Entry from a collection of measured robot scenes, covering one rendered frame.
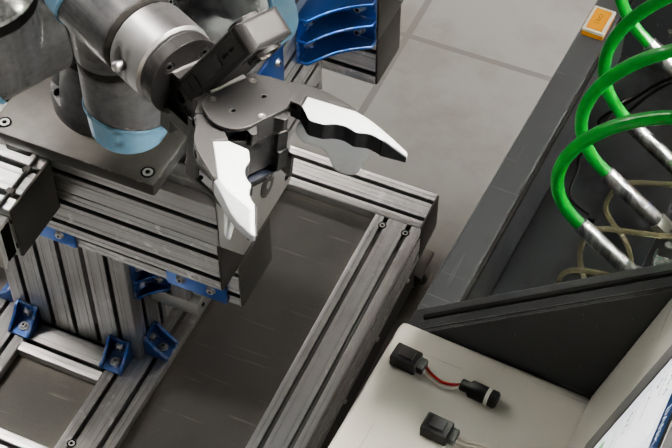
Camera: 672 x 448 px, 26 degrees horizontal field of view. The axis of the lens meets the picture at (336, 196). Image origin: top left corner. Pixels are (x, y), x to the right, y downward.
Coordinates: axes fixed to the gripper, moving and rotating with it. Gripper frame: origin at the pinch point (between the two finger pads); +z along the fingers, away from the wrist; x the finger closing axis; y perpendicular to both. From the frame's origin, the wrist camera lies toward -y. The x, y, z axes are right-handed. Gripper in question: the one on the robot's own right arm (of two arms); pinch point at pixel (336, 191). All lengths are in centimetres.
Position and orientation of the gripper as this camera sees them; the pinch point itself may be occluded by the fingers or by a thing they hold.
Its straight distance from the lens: 108.4
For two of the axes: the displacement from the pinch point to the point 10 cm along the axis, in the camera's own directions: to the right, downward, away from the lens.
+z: 6.4, 5.8, -4.9
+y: -1.1, 7.1, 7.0
